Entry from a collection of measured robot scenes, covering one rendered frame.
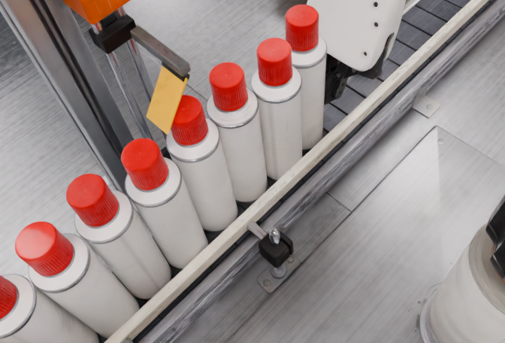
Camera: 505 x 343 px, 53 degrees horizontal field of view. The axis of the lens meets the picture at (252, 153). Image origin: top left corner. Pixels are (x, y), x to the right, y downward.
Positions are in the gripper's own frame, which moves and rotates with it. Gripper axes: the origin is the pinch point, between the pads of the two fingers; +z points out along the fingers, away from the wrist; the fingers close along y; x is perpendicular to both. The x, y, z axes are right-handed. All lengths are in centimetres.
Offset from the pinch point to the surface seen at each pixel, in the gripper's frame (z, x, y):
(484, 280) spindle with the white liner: -6.2, -18.3, 26.2
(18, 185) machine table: 22.5, -29.1, -27.2
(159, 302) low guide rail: 13.5, -28.9, 4.1
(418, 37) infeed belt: -0.6, 20.5, 0.5
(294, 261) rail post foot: 16.2, -12.1, 9.0
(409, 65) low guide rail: -1.1, 11.6, 4.0
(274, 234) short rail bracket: 6.1, -18.3, 8.8
